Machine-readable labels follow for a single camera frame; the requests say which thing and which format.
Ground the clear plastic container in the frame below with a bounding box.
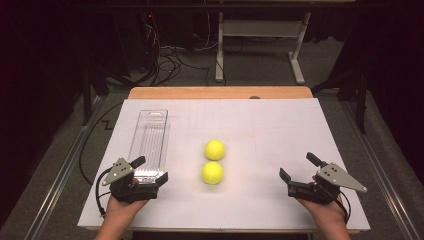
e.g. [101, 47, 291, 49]
[127, 109, 172, 185]

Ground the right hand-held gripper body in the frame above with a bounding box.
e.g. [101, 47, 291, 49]
[288, 162, 368, 205]

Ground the person's right hand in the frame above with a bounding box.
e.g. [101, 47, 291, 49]
[296, 195, 348, 227]

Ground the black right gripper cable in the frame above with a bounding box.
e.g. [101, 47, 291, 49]
[335, 190, 352, 224]

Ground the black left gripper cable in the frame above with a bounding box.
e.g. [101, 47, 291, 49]
[95, 167, 113, 217]

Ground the black computer tower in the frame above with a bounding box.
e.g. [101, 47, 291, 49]
[112, 9, 162, 78]

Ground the tangle of floor cables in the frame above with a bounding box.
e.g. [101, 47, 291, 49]
[143, 19, 216, 88]

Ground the metal floor rail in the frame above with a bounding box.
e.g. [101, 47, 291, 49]
[339, 99, 424, 240]
[23, 95, 105, 240]

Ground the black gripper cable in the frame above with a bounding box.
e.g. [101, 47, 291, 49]
[335, 190, 352, 224]
[95, 167, 113, 217]

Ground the person's left hand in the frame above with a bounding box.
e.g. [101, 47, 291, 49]
[105, 195, 150, 222]

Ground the black floor cable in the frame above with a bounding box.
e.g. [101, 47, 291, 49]
[78, 101, 125, 186]

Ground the white-framed desk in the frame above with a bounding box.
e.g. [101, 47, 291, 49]
[206, 0, 356, 86]

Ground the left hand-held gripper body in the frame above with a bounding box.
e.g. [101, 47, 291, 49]
[101, 157, 160, 205]

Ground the white table cover sheet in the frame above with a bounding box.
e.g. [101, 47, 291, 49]
[77, 97, 372, 232]

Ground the yellow tennis ball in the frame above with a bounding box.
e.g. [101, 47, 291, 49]
[204, 139, 227, 162]
[200, 161, 225, 186]

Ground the black metal stand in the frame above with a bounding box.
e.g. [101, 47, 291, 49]
[80, 62, 112, 127]
[312, 64, 368, 135]

